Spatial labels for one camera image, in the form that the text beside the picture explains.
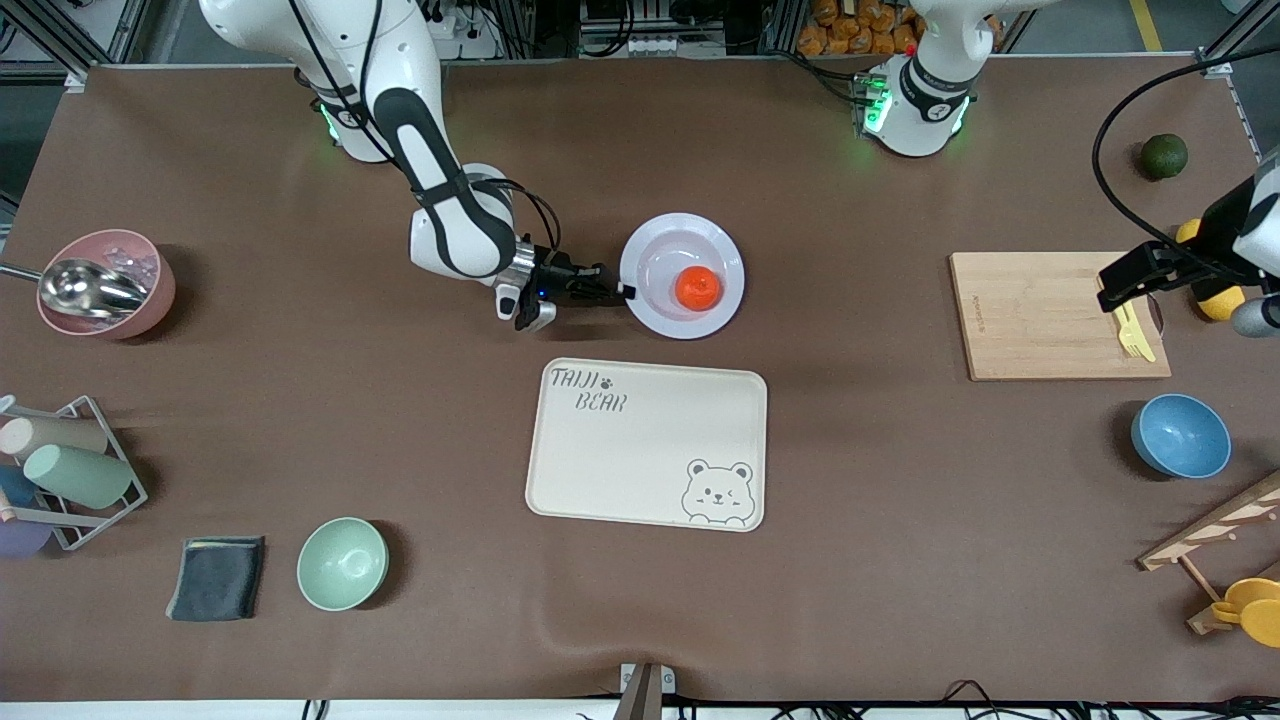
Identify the pink bowl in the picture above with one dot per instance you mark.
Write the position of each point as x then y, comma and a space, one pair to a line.
155, 300

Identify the bag of oranges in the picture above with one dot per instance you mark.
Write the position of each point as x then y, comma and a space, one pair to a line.
860, 30

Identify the blue bowl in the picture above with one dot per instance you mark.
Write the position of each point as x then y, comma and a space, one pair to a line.
1182, 436

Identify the mint green bowl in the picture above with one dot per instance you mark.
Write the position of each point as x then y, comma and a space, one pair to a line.
342, 564

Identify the folded grey cloth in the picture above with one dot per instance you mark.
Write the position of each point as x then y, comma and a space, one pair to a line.
215, 580

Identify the wooden peg rack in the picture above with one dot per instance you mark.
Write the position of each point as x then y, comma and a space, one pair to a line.
1215, 525

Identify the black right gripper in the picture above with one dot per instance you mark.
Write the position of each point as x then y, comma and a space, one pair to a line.
556, 272

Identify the pale lavender round plate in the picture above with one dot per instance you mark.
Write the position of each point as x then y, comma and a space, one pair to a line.
660, 300

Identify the cream bear print tray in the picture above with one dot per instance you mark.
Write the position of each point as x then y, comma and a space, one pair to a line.
640, 460

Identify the brown table cover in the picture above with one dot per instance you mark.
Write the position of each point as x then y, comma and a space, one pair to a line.
850, 250

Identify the orange fruit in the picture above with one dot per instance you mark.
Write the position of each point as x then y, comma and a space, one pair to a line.
698, 288

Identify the clear ice pieces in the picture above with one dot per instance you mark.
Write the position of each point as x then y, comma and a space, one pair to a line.
140, 265

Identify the yellow plastic fork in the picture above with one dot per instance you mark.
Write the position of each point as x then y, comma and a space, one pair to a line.
1130, 340

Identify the aluminium frame profile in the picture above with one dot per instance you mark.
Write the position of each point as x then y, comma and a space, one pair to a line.
72, 78
1215, 65

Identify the purple cup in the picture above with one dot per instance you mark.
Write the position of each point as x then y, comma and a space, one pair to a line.
20, 538

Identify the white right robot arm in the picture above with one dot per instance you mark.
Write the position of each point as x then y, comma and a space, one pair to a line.
350, 40

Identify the wooden cutting board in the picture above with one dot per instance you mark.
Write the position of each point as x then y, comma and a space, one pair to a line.
1010, 320

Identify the beige cup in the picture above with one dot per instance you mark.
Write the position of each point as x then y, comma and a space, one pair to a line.
60, 435

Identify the yellow cup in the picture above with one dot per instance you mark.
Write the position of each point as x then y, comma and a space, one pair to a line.
1262, 625
1255, 590

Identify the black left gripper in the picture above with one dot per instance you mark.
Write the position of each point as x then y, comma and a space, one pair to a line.
1196, 249

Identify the mint green cup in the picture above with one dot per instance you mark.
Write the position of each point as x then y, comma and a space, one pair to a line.
80, 476

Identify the white power strip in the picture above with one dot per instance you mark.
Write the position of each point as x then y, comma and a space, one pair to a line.
465, 30
648, 45

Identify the yellow lemon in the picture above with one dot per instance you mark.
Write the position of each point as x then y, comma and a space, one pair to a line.
1188, 232
1222, 305

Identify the metal scoop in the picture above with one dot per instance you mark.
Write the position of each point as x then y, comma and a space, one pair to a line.
85, 288

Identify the blue cup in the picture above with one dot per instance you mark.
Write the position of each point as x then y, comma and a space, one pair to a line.
15, 487

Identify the dark green round fruit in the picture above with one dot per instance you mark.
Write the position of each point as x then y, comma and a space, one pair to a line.
1164, 157

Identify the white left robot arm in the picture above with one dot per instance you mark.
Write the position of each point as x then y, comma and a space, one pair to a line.
915, 115

